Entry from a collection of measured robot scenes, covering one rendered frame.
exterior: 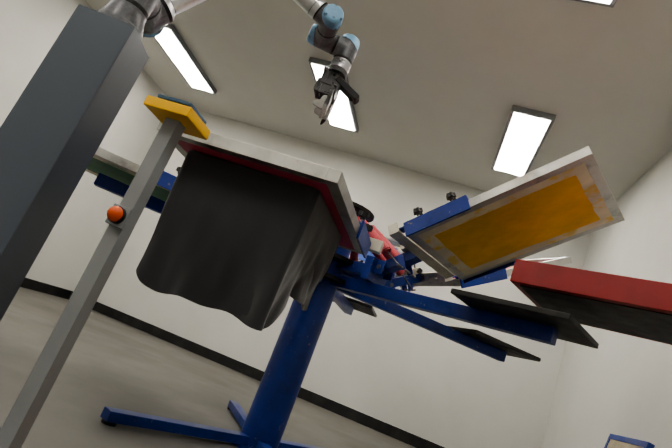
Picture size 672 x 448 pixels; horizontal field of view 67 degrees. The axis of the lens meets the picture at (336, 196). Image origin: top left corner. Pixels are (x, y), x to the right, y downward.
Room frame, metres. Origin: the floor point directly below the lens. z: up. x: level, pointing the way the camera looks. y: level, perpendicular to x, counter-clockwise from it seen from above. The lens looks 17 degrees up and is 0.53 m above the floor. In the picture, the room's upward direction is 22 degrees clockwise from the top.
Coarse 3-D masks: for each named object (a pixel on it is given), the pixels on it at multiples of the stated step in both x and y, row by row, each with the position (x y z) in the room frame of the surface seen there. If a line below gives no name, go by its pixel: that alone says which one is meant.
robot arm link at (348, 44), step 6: (342, 36) 1.68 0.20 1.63; (348, 36) 1.66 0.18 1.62; (354, 36) 1.66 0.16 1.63; (342, 42) 1.65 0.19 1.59; (348, 42) 1.66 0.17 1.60; (354, 42) 1.66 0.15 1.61; (336, 48) 1.66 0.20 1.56; (342, 48) 1.66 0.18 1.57; (348, 48) 1.66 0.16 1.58; (354, 48) 1.67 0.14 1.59; (336, 54) 1.67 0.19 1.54; (342, 54) 1.66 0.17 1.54; (348, 54) 1.66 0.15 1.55; (354, 54) 1.68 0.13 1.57; (348, 60) 1.67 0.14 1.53
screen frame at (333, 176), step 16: (208, 144) 1.41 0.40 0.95; (224, 144) 1.39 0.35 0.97; (240, 144) 1.38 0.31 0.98; (256, 160) 1.38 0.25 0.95; (272, 160) 1.35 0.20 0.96; (288, 160) 1.34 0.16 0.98; (304, 160) 1.33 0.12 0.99; (304, 176) 1.35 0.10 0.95; (320, 176) 1.31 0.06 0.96; (336, 176) 1.30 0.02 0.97; (336, 192) 1.38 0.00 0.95; (352, 208) 1.56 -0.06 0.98; (352, 224) 1.65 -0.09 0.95; (352, 240) 1.88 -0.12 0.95
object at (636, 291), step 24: (528, 264) 1.78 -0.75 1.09; (528, 288) 1.81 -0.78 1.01; (552, 288) 1.71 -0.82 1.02; (576, 288) 1.65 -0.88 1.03; (600, 288) 1.60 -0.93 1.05; (624, 288) 1.55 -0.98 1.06; (648, 288) 1.51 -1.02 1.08; (576, 312) 1.88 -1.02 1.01; (600, 312) 1.75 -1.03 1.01; (624, 312) 1.64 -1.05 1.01; (648, 312) 1.54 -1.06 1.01; (648, 336) 1.81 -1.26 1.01
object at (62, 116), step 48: (96, 48) 1.37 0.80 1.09; (144, 48) 1.49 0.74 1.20; (48, 96) 1.37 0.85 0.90; (96, 96) 1.38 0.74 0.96; (0, 144) 1.37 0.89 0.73; (48, 144) 1.37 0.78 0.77; (96, 144) 1.53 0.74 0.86; (0, 192) 1.37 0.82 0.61; (48, 192) 1.42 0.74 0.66; (0, 240) 1.37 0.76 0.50; (0, 288) 1.46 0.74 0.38
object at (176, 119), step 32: (160, 128) 1.23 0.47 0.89; (192, 128) 1.23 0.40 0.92; (160, 160) 1.22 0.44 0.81; (128, 192) 1.23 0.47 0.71; (128, 224) 1.23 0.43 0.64; (96, 256) 1.22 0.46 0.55; (96, 288) 1.23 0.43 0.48; (64, 320) 1.22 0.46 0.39; (64, 352) 1.24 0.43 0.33; (32, 384) 1.22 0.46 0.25; (32, 416) 1.24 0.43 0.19
